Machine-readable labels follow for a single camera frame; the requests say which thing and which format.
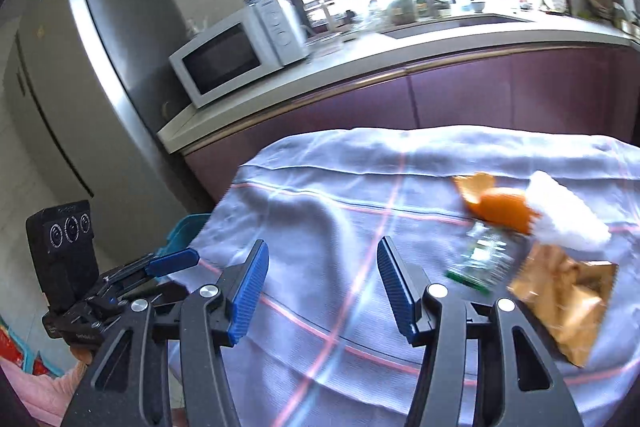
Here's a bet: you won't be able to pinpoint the green candy wrapper near peel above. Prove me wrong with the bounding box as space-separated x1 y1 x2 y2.
445 221 515 295

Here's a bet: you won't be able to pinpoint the pink sleeve left forearm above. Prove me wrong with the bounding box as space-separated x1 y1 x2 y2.
1 359 88 426

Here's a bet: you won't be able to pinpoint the orange peel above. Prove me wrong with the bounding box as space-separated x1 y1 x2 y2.
452 172 539 235

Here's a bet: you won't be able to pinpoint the person's left hand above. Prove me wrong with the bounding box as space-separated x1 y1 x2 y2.
70 347 93 365

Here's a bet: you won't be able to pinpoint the white microwave oven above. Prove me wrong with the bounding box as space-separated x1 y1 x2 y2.
169 0 309 107

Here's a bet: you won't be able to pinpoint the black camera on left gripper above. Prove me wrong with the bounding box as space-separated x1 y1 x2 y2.
25 199 99 314

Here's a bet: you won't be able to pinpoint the gold foil snack wrapper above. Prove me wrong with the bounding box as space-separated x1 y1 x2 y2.
508 243 618 367

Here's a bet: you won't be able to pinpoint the silver refrigerator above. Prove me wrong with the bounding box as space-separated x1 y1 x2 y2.
3 0 213 263

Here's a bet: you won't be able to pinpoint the teal trash bin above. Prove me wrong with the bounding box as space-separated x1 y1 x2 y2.
156 213 210 256

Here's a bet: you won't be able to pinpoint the purple base cabinets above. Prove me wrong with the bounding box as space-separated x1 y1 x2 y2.
186 46 639 200

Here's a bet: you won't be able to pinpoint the white tissue with peel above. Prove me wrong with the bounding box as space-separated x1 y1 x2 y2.
524 170 611 251

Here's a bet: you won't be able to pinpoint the blue plaid tablecloth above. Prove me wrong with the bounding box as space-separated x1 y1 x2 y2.
167 124 640 427

